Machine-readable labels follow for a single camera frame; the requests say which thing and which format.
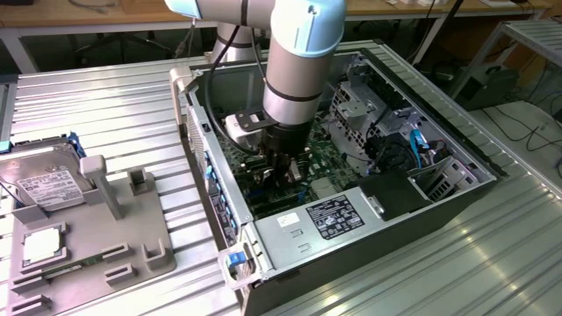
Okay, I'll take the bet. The open black PC case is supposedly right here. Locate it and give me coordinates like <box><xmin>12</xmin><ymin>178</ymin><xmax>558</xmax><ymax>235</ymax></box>
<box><xmin>168</xmin><ymin>47</ymin><xmax>511</xmax><ymax>316</ymax></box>

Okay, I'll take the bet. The metal slat shelf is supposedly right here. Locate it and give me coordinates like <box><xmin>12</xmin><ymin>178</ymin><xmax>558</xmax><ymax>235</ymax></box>
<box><xmin>499</xmin><ymin>18</ymin><xmax>562</xmax><ymax>68</ymax></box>

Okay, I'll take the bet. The green motherboard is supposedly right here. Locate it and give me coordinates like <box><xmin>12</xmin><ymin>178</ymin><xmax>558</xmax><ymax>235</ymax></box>
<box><xmin>213</xmin><ymin>107</ymin><xmax>366</xmax><ymax>220</ymax></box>

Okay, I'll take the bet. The grey hanging cable with connector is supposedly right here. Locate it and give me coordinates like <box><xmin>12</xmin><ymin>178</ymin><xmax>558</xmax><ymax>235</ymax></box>
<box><xmin>173</xmin><ymin>16</ymin><xmax>196</xmax><ymax>59</ymax></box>

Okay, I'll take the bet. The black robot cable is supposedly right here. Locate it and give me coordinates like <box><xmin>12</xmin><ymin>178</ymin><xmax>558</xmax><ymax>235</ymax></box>
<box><xmin>207</xmin><ymin>23</ymin><xmax>265</xmax><ymax>154</ymax></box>

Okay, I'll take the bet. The hard disk with white label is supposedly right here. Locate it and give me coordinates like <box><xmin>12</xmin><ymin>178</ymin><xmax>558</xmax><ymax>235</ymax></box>
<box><xmin>0</xmin><ymin>144</ymin><xmax>87</xmax><ymax>212</ymax></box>

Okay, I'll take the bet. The grey plastic parts rack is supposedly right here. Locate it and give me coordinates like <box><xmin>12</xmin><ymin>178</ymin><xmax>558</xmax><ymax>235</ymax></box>
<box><xmin>6</xmin><ymin>154</ymin><xmax>177</xmax><ymax>316</ymax></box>

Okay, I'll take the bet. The grey power supply unit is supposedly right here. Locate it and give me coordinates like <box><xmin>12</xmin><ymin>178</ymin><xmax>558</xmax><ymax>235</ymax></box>
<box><xmin>252</xmin><ymin>189</ymin><xmax>388</xmax><ymax>271</ymax></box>

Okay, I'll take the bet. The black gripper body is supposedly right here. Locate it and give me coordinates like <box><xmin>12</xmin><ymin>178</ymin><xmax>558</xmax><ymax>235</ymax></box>
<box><xmin>261</xmin><ymin>121</ymin><xmax>314</xmax><ymax>159</ymax></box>

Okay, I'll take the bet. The black office chair base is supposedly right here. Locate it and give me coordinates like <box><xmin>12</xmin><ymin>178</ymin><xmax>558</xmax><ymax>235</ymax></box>
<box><xmin>71</xmin><ymin>31</ymin><xmax>173</xmax><ymax>64</ymax></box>

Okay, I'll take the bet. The blue disk wire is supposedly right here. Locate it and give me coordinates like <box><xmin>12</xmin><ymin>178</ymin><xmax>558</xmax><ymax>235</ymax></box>
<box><xmin>410</xmin><ymin>129</ymin><xmax>426</xmax><ymax>169</ymax></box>

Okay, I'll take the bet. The wooden desk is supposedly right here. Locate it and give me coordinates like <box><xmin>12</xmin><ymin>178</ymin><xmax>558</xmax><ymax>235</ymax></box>
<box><xmin>0</xmin><ymin>0</ymin><xmax>552</xmax><ymax>29</ymax></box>

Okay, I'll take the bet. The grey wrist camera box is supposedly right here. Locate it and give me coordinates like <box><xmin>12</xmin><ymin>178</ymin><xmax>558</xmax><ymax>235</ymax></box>
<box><xmin>224</xmin><ymin>110</ymin><xmax>279</xmax><ymax>153</ymax></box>

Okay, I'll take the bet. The black cable on table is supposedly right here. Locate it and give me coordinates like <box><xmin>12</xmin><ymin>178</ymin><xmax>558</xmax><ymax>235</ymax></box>
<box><xmin>480</xmin><ymin>107</ymin><xmax>562</xmax><ymax>153</ymax></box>

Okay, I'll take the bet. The black box on floor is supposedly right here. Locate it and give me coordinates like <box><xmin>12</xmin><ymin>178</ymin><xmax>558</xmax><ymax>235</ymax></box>
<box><xmin>455</xmin><ymin>65</ymin><xmax>519</xmax><ymax>112</ymax></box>

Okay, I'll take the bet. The white round table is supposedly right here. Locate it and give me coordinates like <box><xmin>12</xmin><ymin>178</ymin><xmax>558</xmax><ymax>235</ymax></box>
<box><xmin>468</xmin><ymin>99</ymin><xmax>562</xmax><ymax>185</ymax></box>

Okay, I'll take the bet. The grey metal disk bay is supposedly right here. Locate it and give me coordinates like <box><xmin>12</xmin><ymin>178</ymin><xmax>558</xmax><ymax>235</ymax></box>
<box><xmin>324</xmin><ymin>80</ymin><xmax>392</xmax><ymax>172</ymax></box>

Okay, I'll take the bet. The blue plastic disk carrier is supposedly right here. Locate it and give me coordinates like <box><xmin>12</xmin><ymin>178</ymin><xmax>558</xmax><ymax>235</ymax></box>
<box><xmin>0</xmin><ymin>130</ymin><xmax>87</xmax><ymax>159</ymax></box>

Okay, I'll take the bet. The silver chipset heat sink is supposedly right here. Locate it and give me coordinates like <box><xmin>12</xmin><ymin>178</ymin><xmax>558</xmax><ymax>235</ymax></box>
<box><xmin>308</xmin><ymin>180</ymin><xmax>343</xmax><ymax>196</ymax></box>

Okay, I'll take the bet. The green RAM stick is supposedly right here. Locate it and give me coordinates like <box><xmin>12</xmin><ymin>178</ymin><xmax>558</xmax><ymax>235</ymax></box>
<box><xmin>41</xmin><ymin>255</ymin><xmax>107</xmax><ymax>278</ymax></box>

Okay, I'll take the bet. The silver CPU chip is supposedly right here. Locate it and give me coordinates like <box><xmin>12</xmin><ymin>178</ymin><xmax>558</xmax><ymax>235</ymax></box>
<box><xmin>21</xmin><ymin>228</ymin><xmax>63</xmax><ymax>264</ymax></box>

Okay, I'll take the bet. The black expansion slot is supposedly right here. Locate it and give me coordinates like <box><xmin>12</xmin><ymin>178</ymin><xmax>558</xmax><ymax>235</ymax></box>
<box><xmin>251</xmin><ymin>194</ymin><xmax>304</xmax><ymax>215</ymax></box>

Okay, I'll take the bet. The black fan wire bundle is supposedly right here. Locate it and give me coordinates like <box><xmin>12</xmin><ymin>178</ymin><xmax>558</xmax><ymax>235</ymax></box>
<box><xmin>363</xmin><ymin>135</ymin><xmax>419</xmax><ymax>174</ymax></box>

